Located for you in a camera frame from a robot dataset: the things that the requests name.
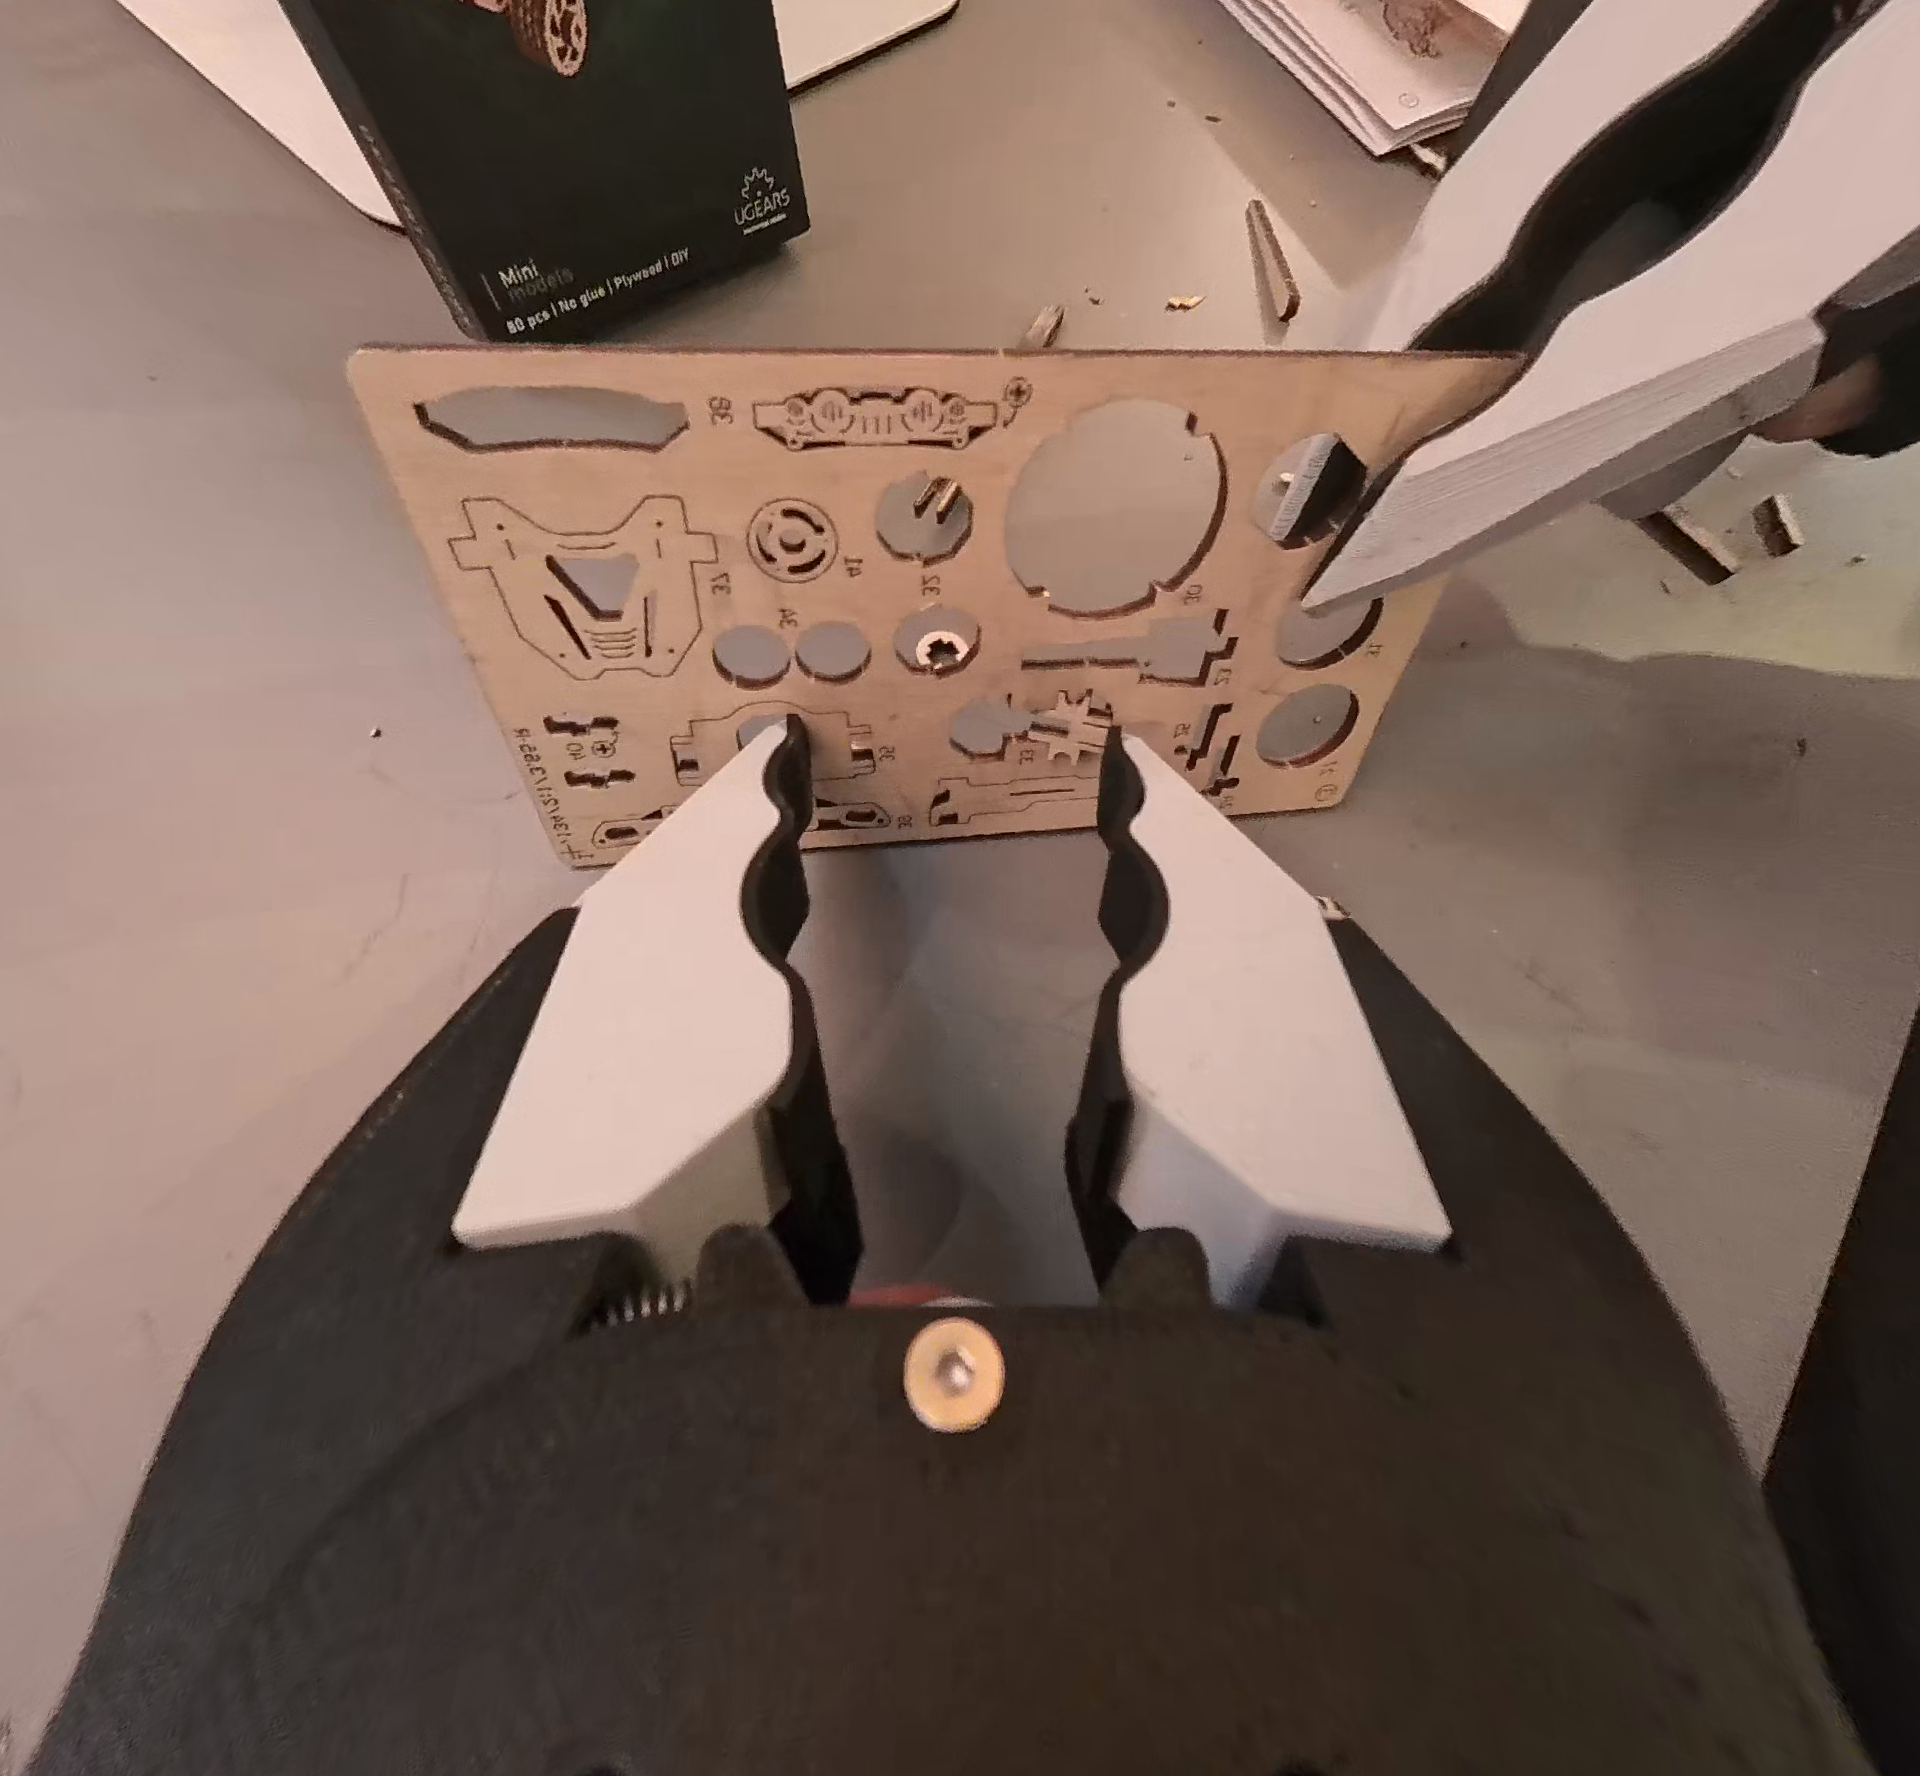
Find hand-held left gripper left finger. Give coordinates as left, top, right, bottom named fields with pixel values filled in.
left=451, top=722, right=867, bottom=1307

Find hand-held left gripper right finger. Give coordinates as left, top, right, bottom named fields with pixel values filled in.
left=1065, top=731, right=1456, bottom=1307

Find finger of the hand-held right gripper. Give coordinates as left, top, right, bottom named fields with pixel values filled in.
left=1353, top=0, right=1890, bottom=356
left=1300, top=0, right=1920, bottom=606

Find wooden parts sheet round holes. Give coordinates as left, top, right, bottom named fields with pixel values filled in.
left=346, top=344, right=1532, bottom=870

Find dark model kit box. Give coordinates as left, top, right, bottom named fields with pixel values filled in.
left=231, top=0, right=813, bottom=345

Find person's right hand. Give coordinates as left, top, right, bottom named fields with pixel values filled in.
left=1754, top=356, right=1890, bottom=448

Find notched wooden strip scrap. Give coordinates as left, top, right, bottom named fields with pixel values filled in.
left=1642, top=502, right=1743, bottom=586

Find instruction booklet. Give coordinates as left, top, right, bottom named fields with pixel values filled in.
left=1132, top=0, right=1593, bottom=157

